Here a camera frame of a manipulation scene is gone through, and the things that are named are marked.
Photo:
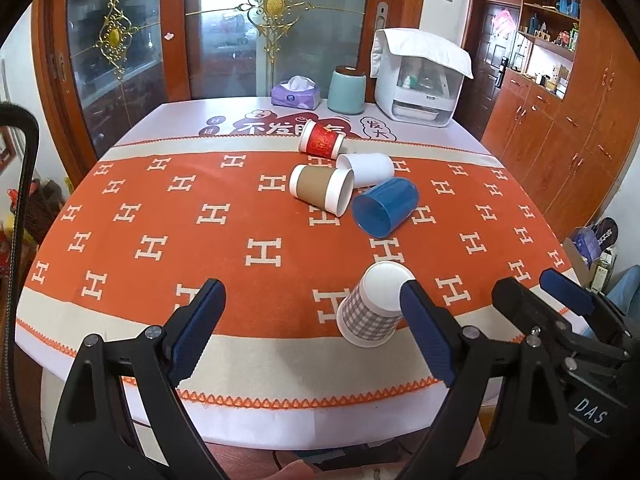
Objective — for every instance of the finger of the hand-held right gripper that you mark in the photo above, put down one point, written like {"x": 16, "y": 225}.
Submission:
{"x": 567, "y": 290}
{"x": 515, "y": 300}

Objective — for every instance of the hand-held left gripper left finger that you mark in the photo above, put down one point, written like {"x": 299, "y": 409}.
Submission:
{"x": 200, "y": 325}

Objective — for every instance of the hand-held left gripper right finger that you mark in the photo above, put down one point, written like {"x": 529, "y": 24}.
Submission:
{"x": 425, "y": 330}

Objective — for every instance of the grey checkered paper cup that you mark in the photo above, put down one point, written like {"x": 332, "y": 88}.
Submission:
{"x": 372, "y": 310}

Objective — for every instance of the blue plastic cup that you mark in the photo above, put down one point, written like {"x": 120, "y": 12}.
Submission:
{"x": 387, "y": 205}

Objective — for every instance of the plain white paper cup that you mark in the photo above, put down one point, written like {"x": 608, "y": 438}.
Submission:
{"x": 367, "y": 167}

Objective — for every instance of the brown sleeved paper cup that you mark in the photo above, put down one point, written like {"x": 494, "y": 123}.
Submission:
{"x": 315, "y": 185}

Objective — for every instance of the red patterned paper cup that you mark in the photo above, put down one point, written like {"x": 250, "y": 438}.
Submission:
{"x": 320, "y": 140}

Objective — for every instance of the blue cardboard box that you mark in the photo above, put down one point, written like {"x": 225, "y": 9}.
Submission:
{"x": 592, "y": 240}

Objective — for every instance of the orange patterned tablecloth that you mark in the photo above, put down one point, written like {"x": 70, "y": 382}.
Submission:
{"x": 200, "y": 115}
{"x": 175, "y": 260}

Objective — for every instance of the wooden cabinet with shelves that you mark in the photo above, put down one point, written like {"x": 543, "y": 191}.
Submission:
{"x": 575, "y": 125}

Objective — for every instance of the dark woven basket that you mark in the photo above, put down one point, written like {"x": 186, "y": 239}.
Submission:
{"x": 42, "y": 210}

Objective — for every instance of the dark wooden door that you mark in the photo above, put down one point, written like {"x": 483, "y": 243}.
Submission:
{"x": 487, "y": 85}

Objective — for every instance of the white countertop appliance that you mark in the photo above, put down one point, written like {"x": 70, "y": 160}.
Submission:
{"x": 425, "y": 102}

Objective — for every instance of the purple tissue box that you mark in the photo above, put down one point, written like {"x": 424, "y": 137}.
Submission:
{"x": 295, "y": 95}

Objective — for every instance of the teal canister with brown lid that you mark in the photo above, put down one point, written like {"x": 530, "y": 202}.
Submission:
{"x": 346, "y": 92}

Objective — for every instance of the white towel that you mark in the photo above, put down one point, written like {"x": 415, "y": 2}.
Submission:
{"x": 425, "y": 45}

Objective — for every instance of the gold door ornament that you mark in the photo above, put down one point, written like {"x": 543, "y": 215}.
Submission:
{"x": 274, "y": 2}
{"x": 114, "y": 35}

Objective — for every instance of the black chair frame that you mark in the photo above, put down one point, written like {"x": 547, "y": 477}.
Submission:
{"x": 27, "y": 160}

